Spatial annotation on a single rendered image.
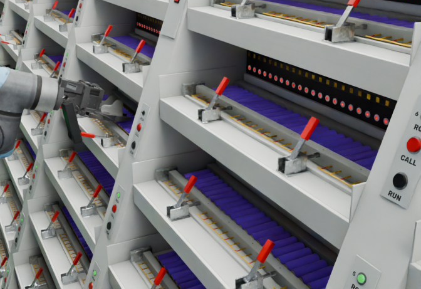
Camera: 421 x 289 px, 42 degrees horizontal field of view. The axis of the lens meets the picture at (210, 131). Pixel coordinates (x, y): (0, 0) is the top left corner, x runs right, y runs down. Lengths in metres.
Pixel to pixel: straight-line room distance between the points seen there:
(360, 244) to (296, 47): 0.32
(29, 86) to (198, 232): 0.62
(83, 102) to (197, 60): 0.39
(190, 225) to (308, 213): 0.35
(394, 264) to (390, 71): 0.23
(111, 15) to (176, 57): 0.70
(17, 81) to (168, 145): 0.42
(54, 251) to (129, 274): 0.52
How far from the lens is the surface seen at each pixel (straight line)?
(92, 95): 1.47
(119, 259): 1.29
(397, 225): 0.65
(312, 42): 0.81
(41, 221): 1.91
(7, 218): 2.38
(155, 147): 1.21
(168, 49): 1.19
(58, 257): 1.70
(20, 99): 1.42
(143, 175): 1.22
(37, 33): 2.52
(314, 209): 0.75
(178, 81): 1.18
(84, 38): 1.83
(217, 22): 1.05
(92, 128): 1.59
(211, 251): 0.97
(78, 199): 1.60
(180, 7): 1.18
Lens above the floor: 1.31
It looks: 10 degrees down
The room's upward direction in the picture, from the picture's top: 18 degrees clockwise
